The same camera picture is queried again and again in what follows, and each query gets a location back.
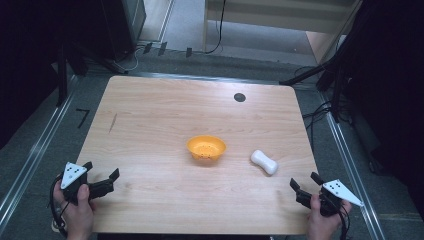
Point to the metal floor rail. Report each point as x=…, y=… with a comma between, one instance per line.
x=351, y=173
x=31, y=160

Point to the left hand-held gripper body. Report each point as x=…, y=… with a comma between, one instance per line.
x=74, y=182

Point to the orange perforated bowl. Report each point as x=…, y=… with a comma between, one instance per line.
x=206, y=146

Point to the black metal stand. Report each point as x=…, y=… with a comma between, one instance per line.
x=62, y=78
x=335, y=86

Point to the white bone-shaped toy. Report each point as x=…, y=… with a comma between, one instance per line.
x=264, y=162

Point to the person's left hand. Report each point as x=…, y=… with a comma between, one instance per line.
x=79, y=215

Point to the person's right hand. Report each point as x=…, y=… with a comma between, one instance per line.
x=321, y=221

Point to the dark cabinet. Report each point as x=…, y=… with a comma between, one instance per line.
x=123, y=28

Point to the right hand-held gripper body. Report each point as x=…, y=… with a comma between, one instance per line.
x=336, y=192

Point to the dark round table grommet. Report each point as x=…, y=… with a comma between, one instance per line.
x=239, y=97

